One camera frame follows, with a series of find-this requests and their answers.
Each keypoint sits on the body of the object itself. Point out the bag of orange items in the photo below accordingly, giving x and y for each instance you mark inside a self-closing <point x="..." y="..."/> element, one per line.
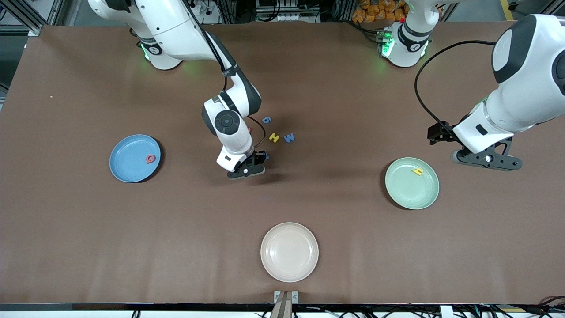
<point x="375" y="11"/>

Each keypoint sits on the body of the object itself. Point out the metal mount bracket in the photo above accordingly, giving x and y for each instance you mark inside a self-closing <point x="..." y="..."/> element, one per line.
<point x="285" y="304"/>

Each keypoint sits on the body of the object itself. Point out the blue plate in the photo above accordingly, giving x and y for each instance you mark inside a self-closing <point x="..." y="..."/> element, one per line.
<point x="130" y="170"/>

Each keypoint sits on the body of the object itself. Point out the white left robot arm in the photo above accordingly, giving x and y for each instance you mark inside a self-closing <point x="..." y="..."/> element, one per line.
<point x="525" y="88"/>

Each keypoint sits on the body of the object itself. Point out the beige plate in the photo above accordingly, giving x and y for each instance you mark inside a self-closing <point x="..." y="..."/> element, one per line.
<point x="289" y="251"/>

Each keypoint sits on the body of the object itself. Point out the blue foam letter W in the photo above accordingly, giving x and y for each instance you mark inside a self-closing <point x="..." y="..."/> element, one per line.
<point x="288" y="138"/>

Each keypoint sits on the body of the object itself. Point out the red foam letter Q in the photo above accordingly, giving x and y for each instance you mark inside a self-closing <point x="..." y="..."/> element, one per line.
<point x="148" y="159"/>

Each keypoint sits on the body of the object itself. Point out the white power strip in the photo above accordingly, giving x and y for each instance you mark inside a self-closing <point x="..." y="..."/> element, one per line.
<point x="209" y="11"/>

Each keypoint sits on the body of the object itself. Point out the brown table cover sheet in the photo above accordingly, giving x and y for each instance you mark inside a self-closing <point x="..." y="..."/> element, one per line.
<point x="88" y="243"/>

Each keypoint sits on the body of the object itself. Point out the yellow foam lowercase y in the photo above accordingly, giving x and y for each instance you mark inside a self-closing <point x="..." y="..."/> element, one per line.
<point x="417" y="171"/>

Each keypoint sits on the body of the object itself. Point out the blue foam lowercase g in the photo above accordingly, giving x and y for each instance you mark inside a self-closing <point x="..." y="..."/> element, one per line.
<point x="266" y="120"/>

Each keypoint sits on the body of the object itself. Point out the green plate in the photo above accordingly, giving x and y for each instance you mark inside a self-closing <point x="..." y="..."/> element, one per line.
<point x="410" y="192"/>

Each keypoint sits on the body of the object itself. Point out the black equipment rack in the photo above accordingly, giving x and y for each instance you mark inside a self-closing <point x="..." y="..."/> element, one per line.
<point x="282" y="11"/>

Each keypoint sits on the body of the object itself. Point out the yellow foam letter H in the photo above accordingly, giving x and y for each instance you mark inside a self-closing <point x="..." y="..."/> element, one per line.
<point x="274" y="137"/>

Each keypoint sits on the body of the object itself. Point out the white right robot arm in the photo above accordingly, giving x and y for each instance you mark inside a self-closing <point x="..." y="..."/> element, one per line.
<point x="172" y="26"/>

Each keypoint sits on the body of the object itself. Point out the aluminium frame post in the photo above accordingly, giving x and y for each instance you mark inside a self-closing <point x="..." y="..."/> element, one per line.
<point x="537" y="24"/>
<point x="35" y="30"/>

